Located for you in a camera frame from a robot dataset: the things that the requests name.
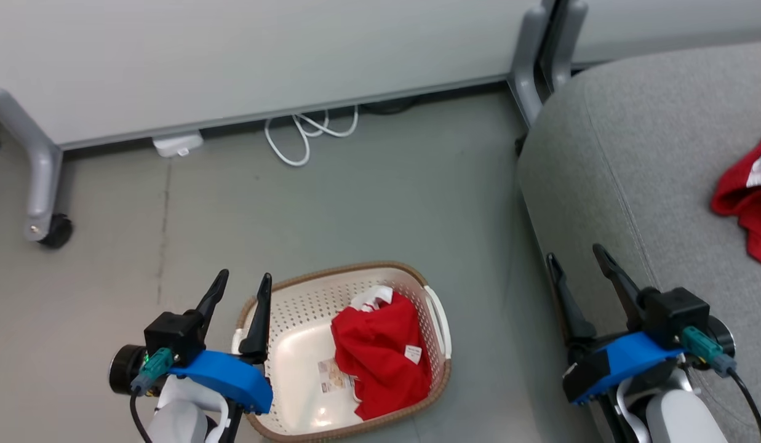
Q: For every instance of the grey fabric sofa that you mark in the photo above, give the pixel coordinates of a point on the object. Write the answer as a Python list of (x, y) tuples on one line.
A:
[(651, 184)]

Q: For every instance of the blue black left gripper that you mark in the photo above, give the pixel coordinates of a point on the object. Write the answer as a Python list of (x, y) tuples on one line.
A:
[(232, 378)]

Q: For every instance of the grey partition foot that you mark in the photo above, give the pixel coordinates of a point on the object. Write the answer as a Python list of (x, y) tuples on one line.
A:
[(565, 43), (528, 67)]

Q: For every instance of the wide white partition panel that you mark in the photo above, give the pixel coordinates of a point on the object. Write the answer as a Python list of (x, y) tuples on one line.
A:
[(232, 55)]

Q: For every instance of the red garment with white stripe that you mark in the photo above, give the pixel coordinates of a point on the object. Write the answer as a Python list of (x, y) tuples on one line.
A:
[(752, 209)]

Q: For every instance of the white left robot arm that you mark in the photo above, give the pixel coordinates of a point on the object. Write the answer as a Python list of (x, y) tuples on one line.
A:
[(183, 418)]

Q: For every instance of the grey curved partition leg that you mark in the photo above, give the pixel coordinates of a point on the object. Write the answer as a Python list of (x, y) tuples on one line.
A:
[(42, 178)]

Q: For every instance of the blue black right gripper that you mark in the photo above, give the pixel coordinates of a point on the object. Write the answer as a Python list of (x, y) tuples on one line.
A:
[(626, 360)]

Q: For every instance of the white perforated laundry basket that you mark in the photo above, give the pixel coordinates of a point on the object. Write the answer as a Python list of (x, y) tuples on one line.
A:
[(300, 363)]

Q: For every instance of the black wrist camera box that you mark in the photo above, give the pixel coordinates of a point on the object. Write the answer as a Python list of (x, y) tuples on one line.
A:
[(675, 314), (174, 335)]

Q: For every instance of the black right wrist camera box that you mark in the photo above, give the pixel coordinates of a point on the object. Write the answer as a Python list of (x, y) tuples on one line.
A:
[(675, 314)]

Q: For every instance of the black caster wheel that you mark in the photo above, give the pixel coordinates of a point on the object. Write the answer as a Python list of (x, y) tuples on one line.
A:
[(59, 232)]

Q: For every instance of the red garment with white label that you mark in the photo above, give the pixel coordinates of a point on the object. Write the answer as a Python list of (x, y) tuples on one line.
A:
[(380, 344)]

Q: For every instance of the narrow white partition panel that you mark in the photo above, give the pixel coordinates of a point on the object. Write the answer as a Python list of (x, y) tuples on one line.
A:
[(675, 24)]

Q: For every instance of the white power adapter box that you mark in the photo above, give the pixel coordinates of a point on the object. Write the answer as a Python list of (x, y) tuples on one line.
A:
[(177, 144)]

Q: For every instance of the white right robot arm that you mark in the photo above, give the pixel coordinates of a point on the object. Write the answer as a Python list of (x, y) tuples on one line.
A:
[(675, 418)]

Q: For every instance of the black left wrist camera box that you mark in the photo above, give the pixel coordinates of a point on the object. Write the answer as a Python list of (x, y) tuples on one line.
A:
[(174, 335)]

